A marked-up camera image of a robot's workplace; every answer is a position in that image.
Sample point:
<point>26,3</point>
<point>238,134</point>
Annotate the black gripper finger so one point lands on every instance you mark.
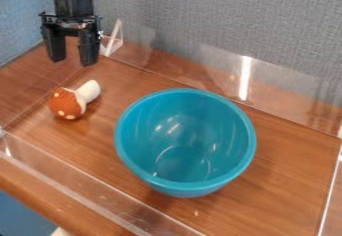
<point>89,47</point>
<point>55,43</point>

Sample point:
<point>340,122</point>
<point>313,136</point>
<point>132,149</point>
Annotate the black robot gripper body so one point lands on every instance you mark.
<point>73,12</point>

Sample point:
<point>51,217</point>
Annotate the brown and white toy mushroom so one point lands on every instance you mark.
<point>67,103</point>

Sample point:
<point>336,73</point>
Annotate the blue plastic bowl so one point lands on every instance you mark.
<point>186,141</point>

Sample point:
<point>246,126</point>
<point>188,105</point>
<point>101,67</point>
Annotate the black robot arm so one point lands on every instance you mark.
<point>74,20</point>

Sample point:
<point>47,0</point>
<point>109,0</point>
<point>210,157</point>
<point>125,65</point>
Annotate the clear acrylic left wall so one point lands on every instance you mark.
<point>15,57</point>

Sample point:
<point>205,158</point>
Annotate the clear acrylic wall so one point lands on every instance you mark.
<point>288,93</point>
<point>15,57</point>
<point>331,226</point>
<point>83,204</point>

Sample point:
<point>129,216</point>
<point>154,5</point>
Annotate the clear acrylic corner bracket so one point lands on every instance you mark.
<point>113,42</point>

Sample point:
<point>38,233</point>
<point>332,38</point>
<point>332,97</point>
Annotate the clear acrylic back wall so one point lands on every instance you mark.
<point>288,93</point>

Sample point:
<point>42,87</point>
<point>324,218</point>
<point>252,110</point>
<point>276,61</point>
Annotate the clear acrylic front wall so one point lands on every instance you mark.
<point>83,204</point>

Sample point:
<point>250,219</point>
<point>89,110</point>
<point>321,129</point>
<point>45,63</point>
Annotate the clear acrylic right wall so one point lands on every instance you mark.
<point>331,226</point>

